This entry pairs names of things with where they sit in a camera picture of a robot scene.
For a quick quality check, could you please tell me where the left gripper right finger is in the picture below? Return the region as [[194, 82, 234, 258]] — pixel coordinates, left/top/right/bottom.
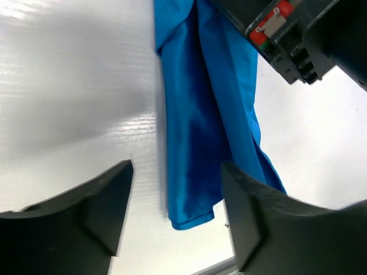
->
[[221, 162, 366, 275]]

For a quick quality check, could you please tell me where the blue cloth napkin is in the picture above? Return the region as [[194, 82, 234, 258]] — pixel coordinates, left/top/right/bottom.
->
[[154, 1, 284, 230]]

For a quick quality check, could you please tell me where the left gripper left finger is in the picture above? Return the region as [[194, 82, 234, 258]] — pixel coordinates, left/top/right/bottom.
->
[[1, 160, 134, 275]]

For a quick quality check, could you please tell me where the aluminium rail frame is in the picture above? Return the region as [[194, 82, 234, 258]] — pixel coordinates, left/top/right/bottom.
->
[[193, 257, 238, 275]]

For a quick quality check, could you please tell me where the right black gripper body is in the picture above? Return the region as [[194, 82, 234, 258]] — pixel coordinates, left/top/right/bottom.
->
[[213, 0, 366, 89]]

